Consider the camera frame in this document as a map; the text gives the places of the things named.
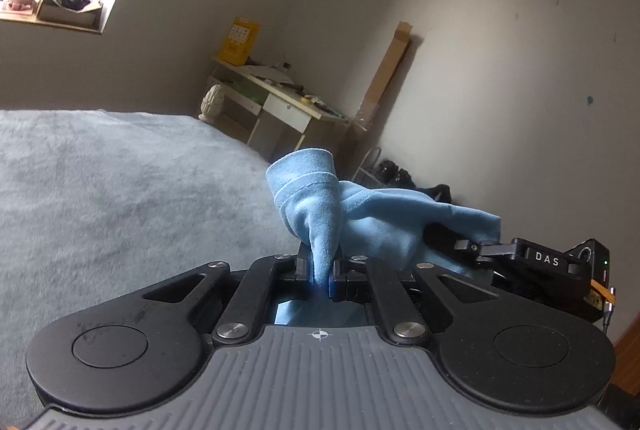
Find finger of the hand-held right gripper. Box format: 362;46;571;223
423;221;519;267

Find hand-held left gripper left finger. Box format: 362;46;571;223
141;251;314;346

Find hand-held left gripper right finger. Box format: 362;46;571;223
329;255;502;347

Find light blue shirt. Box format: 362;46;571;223
266;150;503;327

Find wooden door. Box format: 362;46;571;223
612;322;640;411

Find black shoes on rack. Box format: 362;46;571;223
377;159;454;206

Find white desk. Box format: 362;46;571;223
207;55;352;164

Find grey-blue bed blanket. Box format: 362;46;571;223
0;109;312;426

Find long cardboard box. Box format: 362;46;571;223
352;21;414;132

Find yellow box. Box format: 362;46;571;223
218;16;261;64

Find open cardboard box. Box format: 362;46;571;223
34;0;105;30

